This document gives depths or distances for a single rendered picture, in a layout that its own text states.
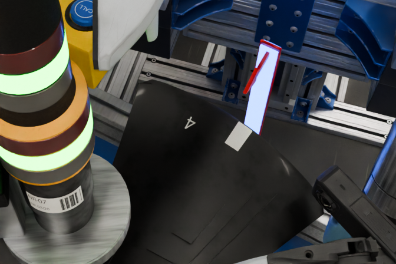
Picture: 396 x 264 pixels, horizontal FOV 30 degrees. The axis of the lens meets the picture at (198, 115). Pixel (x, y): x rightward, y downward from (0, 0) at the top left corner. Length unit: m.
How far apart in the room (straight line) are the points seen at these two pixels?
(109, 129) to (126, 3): 0.94
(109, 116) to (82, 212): 0.75
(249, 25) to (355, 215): 0.71
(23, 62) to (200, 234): 0.46
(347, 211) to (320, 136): 1.19
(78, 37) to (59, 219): 0.59
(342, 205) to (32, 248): 0.38
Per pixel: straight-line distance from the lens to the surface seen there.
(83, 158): 0.32
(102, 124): 1.15
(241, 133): 0.76
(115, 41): 0.21
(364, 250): 0.68
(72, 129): 0.30
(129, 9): 0.22
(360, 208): 0.71
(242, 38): 1.39
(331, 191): 0.71
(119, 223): 0.39
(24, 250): 0.40
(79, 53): 0.95
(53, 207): 0.36
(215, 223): 0.70
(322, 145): 1.88
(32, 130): 0.29
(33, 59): 0.26
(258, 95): 0.87
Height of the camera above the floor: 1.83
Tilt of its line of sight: 59 degrees down
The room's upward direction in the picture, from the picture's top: 5 degrees clockwise
